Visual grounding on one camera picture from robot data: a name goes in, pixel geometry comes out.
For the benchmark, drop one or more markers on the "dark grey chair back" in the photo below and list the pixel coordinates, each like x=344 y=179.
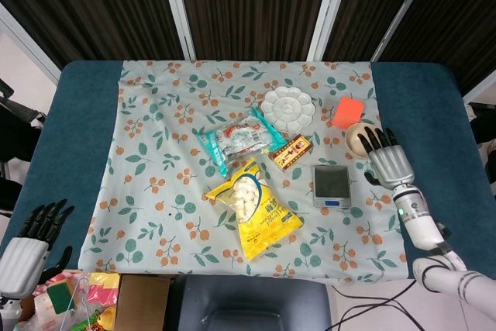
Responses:
x=252 y=304

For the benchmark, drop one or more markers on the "cardboard box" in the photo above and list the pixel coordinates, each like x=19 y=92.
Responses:
x=142 y=303

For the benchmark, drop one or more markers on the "pink and yellow package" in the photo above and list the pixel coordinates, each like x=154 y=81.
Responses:
x=102 y=288

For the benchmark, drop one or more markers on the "dark object at edge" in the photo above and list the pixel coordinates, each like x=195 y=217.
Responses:
x=483 y=133

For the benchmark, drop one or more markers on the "teal snack packet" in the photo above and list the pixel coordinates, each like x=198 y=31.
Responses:
x=241 y=140

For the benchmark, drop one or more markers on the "orange block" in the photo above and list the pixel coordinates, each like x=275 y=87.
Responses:
x=347 y=112

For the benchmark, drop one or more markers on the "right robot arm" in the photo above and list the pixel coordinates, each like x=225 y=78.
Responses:
x=430 y=238

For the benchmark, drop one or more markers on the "floral tablecloth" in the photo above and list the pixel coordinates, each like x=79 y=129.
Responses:
x=155 y=176

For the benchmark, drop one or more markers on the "white flower-shaped palette dish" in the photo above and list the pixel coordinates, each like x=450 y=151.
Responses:
x=286 y=110

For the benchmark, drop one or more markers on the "beige bowl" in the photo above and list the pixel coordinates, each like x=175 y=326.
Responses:
x=356 y=141

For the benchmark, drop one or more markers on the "green sponge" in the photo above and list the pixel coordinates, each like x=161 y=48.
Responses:
x=60 y=297

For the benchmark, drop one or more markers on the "black equipment at edge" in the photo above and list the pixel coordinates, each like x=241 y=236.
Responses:
x=17 y=145

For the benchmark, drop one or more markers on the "yellow marshmallow bag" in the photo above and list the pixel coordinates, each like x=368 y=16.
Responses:
x=252 y=211

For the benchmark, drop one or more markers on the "red and yellow small box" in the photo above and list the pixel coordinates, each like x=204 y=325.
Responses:
x=291 y=152

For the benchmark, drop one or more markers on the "digital kitchen scale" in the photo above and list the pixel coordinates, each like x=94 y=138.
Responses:
x=331 y=185

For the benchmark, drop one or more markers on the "clear plastic bag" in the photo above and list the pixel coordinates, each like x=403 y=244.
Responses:
x=50 y=307

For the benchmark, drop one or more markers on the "folding screen partition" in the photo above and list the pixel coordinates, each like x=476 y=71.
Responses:
x=248 y=7

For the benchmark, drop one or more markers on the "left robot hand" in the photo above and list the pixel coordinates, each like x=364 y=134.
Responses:
x=21 y=255

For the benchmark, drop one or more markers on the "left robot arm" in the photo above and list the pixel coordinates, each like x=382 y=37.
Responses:
x=7 y=302

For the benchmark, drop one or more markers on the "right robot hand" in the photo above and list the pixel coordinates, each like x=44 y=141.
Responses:
x=387 y=162

